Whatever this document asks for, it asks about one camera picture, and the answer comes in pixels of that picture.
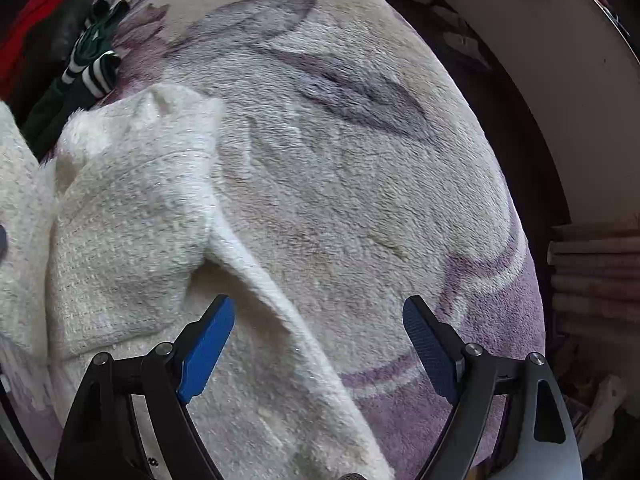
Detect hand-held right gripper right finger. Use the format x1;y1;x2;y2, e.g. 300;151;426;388
402;294;585;480

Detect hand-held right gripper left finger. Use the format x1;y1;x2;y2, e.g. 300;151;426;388
54;294;237;480

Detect white fluffy knit garment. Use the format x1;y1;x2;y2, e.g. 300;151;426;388
0;82;397;480

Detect stack of folded cloths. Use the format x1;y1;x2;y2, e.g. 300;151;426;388
546;224;640;342

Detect floral plush blanket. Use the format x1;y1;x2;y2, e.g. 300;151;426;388
0;0;547;480

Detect white curved board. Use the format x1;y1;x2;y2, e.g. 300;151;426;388
440;0;640;227

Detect green striped garment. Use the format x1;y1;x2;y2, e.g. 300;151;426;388
22;0;132;157

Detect dark grey cloth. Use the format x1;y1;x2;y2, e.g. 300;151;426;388
10;0;97;126

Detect red cloth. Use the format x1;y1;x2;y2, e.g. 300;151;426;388
0;0;85;98

